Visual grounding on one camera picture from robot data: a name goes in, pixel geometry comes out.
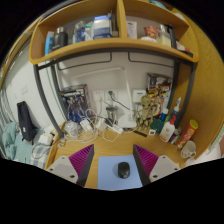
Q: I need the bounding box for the white charger block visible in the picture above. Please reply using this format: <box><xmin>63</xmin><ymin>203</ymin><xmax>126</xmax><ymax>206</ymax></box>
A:
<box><xmin>79</xmin><ymin>118</ymin><xmax>94</xmax><ymax>133</ymax></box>
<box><xmin>96</xmin><ymin>117</ymin><xmax>108</xmax><ymax>131</ymax></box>

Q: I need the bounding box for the clear glass jar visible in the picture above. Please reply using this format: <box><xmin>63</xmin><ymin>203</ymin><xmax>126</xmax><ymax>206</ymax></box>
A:
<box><xmin>63</xmin><ymin>120</ymin><xmax>80</xmax><ymax>138</ymax></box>

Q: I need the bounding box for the colourful printed toy box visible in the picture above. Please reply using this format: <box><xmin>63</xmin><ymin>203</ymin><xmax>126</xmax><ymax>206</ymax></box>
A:
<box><xmin>145</xmin><ymin>72</ymin><xmax>174</xmax><ymax>114</ymax></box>

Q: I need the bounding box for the white power strip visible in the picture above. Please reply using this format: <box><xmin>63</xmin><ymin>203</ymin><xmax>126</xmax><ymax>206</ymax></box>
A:
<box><xmin>106</xmin><ymin>123</ymin><xmax>124</xmax><ymax>134</ymax></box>

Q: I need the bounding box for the white desk lamp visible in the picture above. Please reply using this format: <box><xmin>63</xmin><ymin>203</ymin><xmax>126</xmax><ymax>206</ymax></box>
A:
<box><xmin>71</xmin><ymin>65</ymin><xmax>138</xmax><ymax>129</ymax></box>

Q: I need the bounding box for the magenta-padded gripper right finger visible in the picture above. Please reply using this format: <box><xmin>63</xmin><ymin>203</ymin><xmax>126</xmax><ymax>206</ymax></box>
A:
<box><xmin>133</xmin><ymin>143</ymin><xmax>183</xmax><ymax>186</ymax></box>

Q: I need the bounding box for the black computer mouse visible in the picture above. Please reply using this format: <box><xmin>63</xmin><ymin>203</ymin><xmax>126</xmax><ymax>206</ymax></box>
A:
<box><xmin>117</xmin><ymin>161</ymin><xmax>132</xmax><ymax>180</ymax></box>

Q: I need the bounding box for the blue model kit box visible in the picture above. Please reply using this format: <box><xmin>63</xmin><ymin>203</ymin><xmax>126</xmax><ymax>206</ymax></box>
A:
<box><xmin>59</xmin><ymin>83</ymin><xmax>93</xmax><ymax>124</ymax></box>

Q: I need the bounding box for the brown tree figure toy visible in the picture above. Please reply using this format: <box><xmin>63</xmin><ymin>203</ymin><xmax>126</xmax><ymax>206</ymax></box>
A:
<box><xmin>135</xmin><ymin>94</ymin><xmax>155</xmax><ymax>132</ymax></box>

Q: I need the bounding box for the dark green round container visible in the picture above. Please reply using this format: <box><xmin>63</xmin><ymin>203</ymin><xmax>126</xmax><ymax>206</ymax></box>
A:
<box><xmin>150</xmin><ymin>118</ymin><xmax>165</xmax><ymax>134</ymax></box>

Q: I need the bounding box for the red yellow-lidded chip can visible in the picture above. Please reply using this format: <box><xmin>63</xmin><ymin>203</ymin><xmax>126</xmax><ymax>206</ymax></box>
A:
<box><xmin>175</xmin><ymin>119</ymin><xmax>200</xmax><ymax>150</ymax></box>

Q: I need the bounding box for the wooden shelf unit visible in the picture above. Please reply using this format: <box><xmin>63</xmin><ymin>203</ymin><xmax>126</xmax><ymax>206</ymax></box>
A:
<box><xmin>28</xmin><ymin>0</ymin><xmax>200</xmax><ymax>66</ymax></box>

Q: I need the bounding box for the clear blue nozzle bottle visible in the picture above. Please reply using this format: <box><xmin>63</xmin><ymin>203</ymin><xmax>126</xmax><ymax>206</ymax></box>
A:
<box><xmin>169</xmin><ymin>96</ymin><xmax>183</xmax><ymax>126</ymax></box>

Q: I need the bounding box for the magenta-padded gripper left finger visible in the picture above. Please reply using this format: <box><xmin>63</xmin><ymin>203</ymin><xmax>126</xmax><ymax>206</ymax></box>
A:
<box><xmin>45</xmin><ymin>143</ymin><xmax>96</xmax><ymax>188</ymax></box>

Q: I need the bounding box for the small blue box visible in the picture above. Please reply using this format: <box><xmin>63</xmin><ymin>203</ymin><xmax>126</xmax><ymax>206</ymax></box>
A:
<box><xmin>168</xmin><ymin>131</ymin><xmax>181</xmax><ymax>145</ymax></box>

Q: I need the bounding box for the teal cloth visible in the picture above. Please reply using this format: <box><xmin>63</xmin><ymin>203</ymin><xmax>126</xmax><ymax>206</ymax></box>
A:
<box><xmin>0</xmin><ymin>121</ymin><xmax>34</xmax><ymax>164</ymax></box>

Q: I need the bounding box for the white mug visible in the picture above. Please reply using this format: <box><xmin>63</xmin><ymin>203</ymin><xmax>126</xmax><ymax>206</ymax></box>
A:
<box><xmin>180</xmin><ymin>139</ymin><xmax>198</xmax><ymax>159</ymax></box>

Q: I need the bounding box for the white red-pump lotion bottle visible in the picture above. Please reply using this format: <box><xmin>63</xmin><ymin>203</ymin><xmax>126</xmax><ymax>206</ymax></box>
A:
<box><xmin>158</xmin><ymin>114</ymin><xmax>178</xmax><ymax>143</ymax></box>

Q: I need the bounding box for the black hanging bag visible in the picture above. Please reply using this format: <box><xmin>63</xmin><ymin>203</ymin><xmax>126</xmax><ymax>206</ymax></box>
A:
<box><xmin>16</xmin><ymin>100</ymin><xmax>38</xmax><ymax>142</ymax></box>

